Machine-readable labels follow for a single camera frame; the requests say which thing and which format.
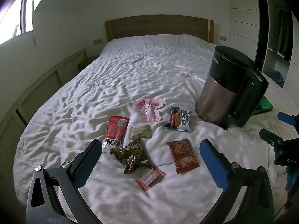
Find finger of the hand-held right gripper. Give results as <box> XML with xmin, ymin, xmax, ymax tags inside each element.
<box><xmin>277</xmin><ymin>112</ymin><xmax>299</xmax><ymax>136</ymax></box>
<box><xmin>259</xmin><ymin>128</ymin><xmax>285</xmax><ymax>148</ymax></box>

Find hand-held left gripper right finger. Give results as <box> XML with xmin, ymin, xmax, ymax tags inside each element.
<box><xmin>199</xmin><ymin>139</ymin><xmax>275</xmax><ymax>224</ymax></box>

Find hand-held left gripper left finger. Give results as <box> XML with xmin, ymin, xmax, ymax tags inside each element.
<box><xmin>25</xmin><ymin>139</ymin><xmax>103</xmax><ymax>224</ymax></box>

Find green tray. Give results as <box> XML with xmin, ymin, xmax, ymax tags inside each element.
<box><xmin>251</xmin><ymin>95</ymin><xmax>273</xmax><ymax>116</ymax></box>

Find red chip packet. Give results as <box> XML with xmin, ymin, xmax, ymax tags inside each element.
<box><xmin>166</xmin><ymin>138</ymin><xmax>200</xmax><ymax>174</ymax></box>

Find brown snack bag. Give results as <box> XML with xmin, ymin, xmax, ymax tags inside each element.
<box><xmin>110</xmin><ymin>137</ymin><xmax>154</xmax><ymax>175</ymax></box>

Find red white snack pouch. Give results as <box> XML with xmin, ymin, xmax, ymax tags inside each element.
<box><xmin>101</xmin><ymin>115</ymin><xmax>130</xmax><ymax>160</ymax></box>

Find blue white snack packet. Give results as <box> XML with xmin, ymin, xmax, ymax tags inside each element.
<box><xmin>164</xmin><ymin>106</ymin><xmax>194</xmax><ymax>133</ymax></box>

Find small pink candy wrapper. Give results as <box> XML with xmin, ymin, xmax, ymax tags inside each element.
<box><xmin>135</xmin><ymin>167</ymin><xmax>167</xmax><ymax>193</ymax></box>

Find person's right hand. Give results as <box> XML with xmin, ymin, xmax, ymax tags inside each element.
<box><xmin>285</xmin><ymin>166</ymin><xmax>299</xmax><ymax>191</ymax></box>

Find blue crumpled cloth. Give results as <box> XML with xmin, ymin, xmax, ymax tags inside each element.
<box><xmin>266</xmin><ymin>69</ymin><xmax>285</xmax><ymax>85</ymax></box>

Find pale green small packet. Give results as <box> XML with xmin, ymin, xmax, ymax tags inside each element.
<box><xmin>129</xmin><ymin>124</ymin><xmax>153</xmax><ymax>140</ymax></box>

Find black steel electric kettle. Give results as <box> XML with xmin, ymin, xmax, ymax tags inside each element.
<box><xmin>195</xmin><ymin>45</ymin><xmax>270</xmax><ymax>131</ymax></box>

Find pink cartoon packet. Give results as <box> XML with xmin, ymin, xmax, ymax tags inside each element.
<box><xmin>132</xmin><ymin>98</ymin><xmax>164</xmax><ymax>123</ymax></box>

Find open white shelf unit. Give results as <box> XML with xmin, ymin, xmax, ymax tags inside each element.
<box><xmin>255</xmin><ymin>0</ymin><xmax>299</xmax><ymax>89</ymax></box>

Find hanging clothes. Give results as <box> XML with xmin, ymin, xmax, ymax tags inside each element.
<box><xmin>277</xmin><ymin>8</ymin><xmax>292</xmax><ymax>62</ymax></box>

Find white wardrobe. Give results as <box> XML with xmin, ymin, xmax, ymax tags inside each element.
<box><xmin>227</xmin><ymin>0</ymin><xmax>261</xmax><ymax>59</ymax></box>

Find wooden headboard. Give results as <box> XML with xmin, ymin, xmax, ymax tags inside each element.
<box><xmin>104</xmin><ymin>14</ymin><xmax>215</xmax><ymax>44</ymax></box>

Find window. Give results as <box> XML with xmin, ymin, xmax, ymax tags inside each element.
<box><xmin>0</xmin><ymin>0</ymin><xmax>51</xmax><ymax>45</ymax></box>

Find black cable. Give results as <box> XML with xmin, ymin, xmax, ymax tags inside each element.
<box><xmin>275</xmin><ymin>190</ymin><xmax>291</xmax><ymax>218</ymax></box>

